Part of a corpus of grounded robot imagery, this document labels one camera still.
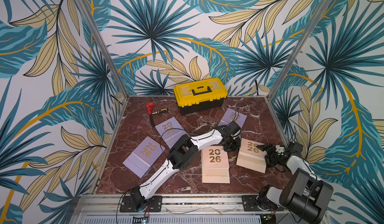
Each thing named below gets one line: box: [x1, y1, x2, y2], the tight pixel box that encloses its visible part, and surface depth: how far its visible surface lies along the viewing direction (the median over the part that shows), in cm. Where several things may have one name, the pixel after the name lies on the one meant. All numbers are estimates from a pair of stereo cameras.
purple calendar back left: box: [155, 116, 190, 149], surface depth 102 cm
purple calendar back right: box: [217, 107, 248, 129], surface depth 108 cm
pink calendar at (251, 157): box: [236, 137, 267, 174], surface depth 86 cm
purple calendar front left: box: [122, 136, 166, 179], surface depth 90 cm
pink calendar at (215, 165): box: [201, 145, 230, 184], surface depth 85 cm
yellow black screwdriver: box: [152, 108, 168, 115], surface depth 111 cm
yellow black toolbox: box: [173, 78, 228, 116], surface depth 102 cm
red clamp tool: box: [145, 102, 155, 115], surface depth 115 cm
